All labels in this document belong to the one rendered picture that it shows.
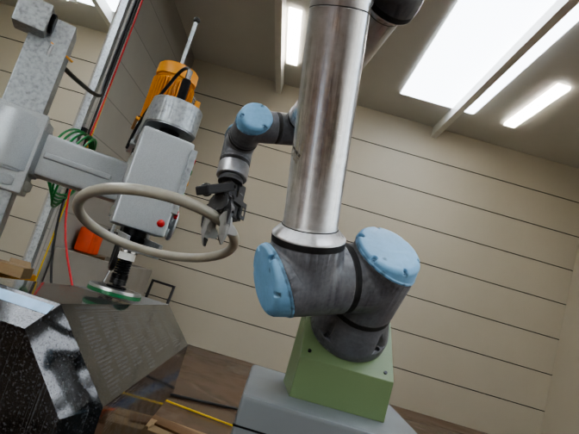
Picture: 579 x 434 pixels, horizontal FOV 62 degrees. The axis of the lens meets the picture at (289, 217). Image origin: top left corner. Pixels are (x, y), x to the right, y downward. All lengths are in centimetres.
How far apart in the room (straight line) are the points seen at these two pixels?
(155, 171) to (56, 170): 77
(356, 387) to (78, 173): 196
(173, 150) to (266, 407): 133
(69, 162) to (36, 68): 48
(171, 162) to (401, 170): 554
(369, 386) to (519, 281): 664
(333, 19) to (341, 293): 50
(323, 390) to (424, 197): 632
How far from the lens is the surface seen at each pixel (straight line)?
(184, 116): 211
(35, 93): 278
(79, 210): 151
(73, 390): 161
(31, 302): 171
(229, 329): 695
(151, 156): 209
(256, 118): 132
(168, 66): 289
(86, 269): 501
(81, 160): 273
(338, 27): 90
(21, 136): 267
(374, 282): 100
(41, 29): 278
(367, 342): 113
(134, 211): 206
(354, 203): 709
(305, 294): 93
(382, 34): 109
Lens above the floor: 107
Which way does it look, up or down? 8 degrees up
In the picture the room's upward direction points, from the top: 16 degrees clockwise
